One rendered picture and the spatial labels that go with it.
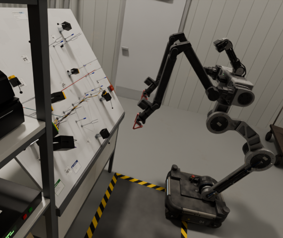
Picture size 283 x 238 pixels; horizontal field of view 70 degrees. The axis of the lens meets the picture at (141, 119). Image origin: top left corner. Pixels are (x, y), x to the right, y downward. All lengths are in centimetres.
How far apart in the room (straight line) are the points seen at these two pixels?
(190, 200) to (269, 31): 327
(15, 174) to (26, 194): 56
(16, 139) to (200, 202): 192
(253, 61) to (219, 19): 104
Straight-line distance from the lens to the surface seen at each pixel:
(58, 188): 122
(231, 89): 144
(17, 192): 98
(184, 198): 224
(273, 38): 448
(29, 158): 113
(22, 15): 153
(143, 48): 404
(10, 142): 67
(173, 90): 431
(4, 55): 127
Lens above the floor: 186
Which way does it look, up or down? 30 degrees down
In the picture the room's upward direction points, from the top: 13 degrees clockwise
